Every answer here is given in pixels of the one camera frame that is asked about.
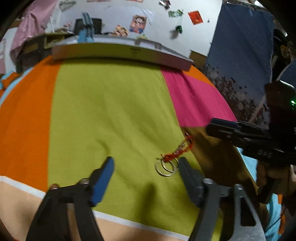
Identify red square paper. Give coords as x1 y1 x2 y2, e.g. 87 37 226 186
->
188 11 203 25

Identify wooden desk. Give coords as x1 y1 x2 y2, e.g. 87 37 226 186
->
16 33 74 73

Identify light blue wristwatch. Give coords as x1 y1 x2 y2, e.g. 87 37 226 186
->
77 12 95 43

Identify pink curtain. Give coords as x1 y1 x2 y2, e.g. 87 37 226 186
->
10 0 58 62

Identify yellow bear poster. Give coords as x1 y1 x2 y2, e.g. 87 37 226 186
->
137 34 149 40

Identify colourful striped bed blanket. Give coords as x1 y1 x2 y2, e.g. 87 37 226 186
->
1 57 257 240

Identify green photos on wall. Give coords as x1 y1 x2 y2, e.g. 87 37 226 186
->
168 9 184 18

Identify brown cardboard box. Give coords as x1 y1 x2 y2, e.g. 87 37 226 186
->
189 50 207 71

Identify black office chair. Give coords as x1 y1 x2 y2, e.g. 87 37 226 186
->
73 18 102 35

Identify cartoon family poster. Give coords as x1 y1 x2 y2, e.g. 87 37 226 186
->
110 25 129 38

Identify blue dotted fabric wardrobe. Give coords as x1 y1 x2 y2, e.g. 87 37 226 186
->
204 1 295 128

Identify grey shallow tray box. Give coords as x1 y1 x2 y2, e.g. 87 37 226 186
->
52 35 193 71

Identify person's right hand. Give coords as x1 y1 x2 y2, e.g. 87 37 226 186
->
256 161 295 204

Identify anime character poster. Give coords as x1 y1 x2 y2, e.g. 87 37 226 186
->
129 15 147 34

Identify green hanging brush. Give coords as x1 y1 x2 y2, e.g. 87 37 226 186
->
175 16 183 34

